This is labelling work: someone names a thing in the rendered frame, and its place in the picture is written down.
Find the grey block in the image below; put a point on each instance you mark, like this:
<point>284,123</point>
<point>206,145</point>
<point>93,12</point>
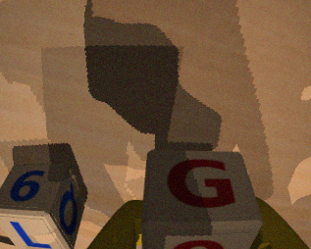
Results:
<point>198,200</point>
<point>40,207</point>

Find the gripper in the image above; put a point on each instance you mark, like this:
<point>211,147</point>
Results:
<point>123,230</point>

